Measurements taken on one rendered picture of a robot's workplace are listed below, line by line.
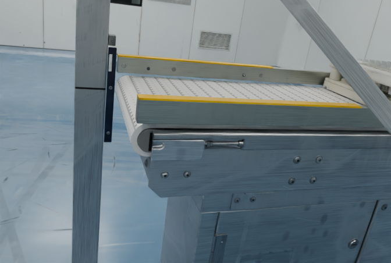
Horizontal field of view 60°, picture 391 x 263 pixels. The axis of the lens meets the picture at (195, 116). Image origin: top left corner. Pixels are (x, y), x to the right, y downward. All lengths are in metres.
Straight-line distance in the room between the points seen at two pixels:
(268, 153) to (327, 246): 0.33
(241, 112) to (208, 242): 0.26
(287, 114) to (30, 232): 1.45
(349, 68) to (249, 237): 0.35
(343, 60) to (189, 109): 0.21
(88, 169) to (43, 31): 4.82
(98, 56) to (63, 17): 4.80
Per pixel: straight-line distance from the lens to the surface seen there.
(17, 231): 1.79
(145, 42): 5.60
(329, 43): 0.47
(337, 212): 0.75
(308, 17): 0.47
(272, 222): 0.67
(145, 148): 0.46
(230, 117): 0.46
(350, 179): 0.64
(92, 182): 0.79
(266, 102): 0.48
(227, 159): 0.49
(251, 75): 0.77
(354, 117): 0.58
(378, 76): 0.75
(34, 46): 5.58
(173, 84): 0.65
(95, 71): 0.70
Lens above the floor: 1.07
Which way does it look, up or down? 19 degrees down
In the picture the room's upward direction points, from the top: 8 degrees clockwise
